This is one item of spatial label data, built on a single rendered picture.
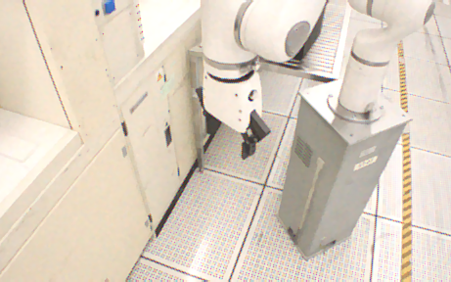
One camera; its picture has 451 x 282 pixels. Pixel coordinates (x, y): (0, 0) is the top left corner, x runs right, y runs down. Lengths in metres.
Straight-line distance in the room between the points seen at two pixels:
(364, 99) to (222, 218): 0.94
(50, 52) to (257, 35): 0.54
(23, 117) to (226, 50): 0.75
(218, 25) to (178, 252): 1.31
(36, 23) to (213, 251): 1.21
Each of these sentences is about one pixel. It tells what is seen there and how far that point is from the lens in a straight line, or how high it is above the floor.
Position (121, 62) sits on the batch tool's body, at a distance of 1.06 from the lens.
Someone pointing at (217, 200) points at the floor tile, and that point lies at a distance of 1.78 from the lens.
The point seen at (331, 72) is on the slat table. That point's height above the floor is 0.76.
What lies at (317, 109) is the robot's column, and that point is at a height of 0.76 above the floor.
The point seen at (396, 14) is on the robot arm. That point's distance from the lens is 0.96.
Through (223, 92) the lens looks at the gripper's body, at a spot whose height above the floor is 1.13.
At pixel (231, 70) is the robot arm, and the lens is 0.49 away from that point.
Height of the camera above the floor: 1.45
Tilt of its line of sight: 44 degrees down
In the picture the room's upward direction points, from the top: straight up
